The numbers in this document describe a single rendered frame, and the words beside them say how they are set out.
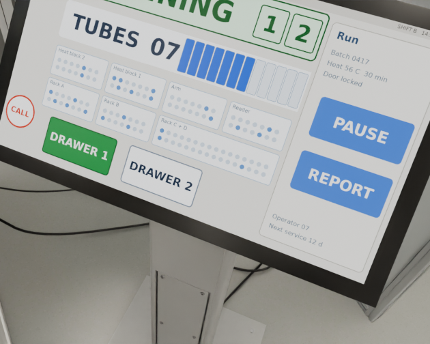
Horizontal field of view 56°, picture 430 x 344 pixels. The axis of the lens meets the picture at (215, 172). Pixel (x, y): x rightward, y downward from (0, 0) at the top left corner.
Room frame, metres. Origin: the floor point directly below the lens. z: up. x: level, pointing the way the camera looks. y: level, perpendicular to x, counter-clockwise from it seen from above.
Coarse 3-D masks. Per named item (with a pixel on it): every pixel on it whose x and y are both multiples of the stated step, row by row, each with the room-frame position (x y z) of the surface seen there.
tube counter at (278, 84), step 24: (168, 48) 0.41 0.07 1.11; (192, 48) 0.41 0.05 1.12; (216, 48) 0.40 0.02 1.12; (192, 72) 0.39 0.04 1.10; (216, 72) 0.39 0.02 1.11; (240, 72) 0.39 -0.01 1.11; (264, 72) 0.38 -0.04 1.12; (288, 72) 0.38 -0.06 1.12; (264, 96) 0.37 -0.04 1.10; (288, 96) 0.37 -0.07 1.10
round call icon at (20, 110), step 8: (8, 96) 0.38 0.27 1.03; (16, 96) 0.38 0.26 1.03; (24, 96) 0.38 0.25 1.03; (8, 104) 0.38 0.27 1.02; (16, 104) 0.38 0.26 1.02; (24, 104) 0.38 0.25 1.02; (32, 104) 0.38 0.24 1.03; (8, 112) 0.37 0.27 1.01; (16, 112) 0.37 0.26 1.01; (24, 112) 0.37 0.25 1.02; (32, 112) 0.37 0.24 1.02; (8, 120) 0.36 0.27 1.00; (16, 120) 0.36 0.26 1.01; (24, 120) 0.36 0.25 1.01; (32, 120) 0.36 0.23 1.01; (24, 128) 0.36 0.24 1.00
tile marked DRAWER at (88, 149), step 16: (48, 128) 0.35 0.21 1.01; (64, 128) 0.35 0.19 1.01; (80, 128) 0.35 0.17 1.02; (48, 144) 0.34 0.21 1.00; (64, 144) 0.34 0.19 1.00; (80, 144) 0.34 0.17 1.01; (96, 144) 0.34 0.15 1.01; (112, 144) 0.34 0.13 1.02; (64, 160) 0.33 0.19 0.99; (80, 160) 0.33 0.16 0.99; (96, 160) 0.33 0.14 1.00; (112, 160) 0.33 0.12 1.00
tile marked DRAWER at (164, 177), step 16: (128, 160) 0.32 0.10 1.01; (144, 160) 0.32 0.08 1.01; (160, 160) 0.32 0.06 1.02; (176, 160) 0.32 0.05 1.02; (128, 176) 0.31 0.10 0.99; (144, 176) 0.31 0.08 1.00; (160, 176) 0.31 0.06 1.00; (176, 176) 0.31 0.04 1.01; (192, 176) 0.31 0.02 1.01; (160, 192) 0.30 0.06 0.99; (176, 192) 0.30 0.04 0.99; (192, 192) 0.30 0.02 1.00
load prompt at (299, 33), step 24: (120, 0) 0.45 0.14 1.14; (144, 0) 0.45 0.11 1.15; (168, 0) 0.44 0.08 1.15; (192, 0) 0.44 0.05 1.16; (216, 0) 0.44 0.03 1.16; (240, 0) 0.44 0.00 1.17; (264, 0) 0.44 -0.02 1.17; (192, 24) 0.42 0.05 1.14; (216, 24) 0.42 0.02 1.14; (240, 24) 0.42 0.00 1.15; (264, 24) 0.42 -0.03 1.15; (288, 24) 0.42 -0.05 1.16; (312, 24) 0.41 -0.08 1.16; (288, 48) 0.40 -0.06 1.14; (312, 48) 0.40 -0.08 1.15
